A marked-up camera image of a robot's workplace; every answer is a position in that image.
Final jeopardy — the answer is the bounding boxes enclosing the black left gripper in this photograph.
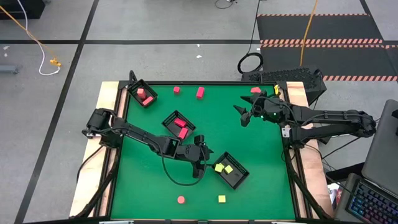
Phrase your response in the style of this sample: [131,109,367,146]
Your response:
[178,134,216,179]

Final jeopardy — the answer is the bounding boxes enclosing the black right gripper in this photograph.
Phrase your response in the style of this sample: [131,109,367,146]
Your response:
[233,91,287,128]

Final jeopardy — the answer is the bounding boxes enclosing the black slotted plastic basket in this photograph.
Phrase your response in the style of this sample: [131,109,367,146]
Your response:
[126,78,159,108]
[161,110,197,142]
[211,151,249,190]

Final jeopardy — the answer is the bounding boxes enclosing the black perforated box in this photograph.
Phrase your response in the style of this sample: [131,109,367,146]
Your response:
[241,67,328,105]

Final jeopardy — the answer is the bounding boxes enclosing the wooden side board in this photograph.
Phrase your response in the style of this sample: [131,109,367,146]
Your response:
[285,81,336,218]
[68,81,129,218]

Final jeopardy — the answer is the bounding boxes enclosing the black mat orange stripes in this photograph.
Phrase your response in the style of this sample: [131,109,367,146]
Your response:
[256,13,398,82]

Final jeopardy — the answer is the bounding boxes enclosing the small printed box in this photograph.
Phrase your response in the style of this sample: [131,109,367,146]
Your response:
[328,182,343,205]

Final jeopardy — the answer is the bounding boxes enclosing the grey laptop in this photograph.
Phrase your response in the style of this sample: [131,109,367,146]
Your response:
[361,99,398,197]

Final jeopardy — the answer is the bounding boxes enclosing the backlit keyboard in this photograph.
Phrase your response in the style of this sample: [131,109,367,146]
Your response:
[335,173,398,224]

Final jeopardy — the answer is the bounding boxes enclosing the grey floor object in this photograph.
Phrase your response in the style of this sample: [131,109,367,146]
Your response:
[0,64,19,75]

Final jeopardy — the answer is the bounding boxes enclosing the black floor box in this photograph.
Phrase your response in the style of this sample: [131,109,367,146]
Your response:
[0,0,46,20]

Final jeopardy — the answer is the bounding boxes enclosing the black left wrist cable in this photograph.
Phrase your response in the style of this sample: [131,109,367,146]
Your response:
[160,149,208,187]

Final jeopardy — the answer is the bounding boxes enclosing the black table frame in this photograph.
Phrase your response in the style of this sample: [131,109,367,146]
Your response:
[105,81,301,223]

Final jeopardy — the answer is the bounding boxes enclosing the black coiled cable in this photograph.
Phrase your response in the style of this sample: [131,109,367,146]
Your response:
[237,0,264,75]

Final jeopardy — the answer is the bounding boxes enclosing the yellow hanging cable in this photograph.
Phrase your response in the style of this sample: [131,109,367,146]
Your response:
[299,0,320,67]

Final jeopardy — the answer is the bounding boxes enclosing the black frame strut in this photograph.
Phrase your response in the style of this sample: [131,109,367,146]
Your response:
[284,149,331,220]
[76,149,123,218]

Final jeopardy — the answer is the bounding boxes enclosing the white floor cable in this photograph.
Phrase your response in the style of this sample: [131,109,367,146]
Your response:
[17,0,62,77]

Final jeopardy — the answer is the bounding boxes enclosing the yellow cable with plug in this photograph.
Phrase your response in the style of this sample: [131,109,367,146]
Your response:
[0,5,62,68]

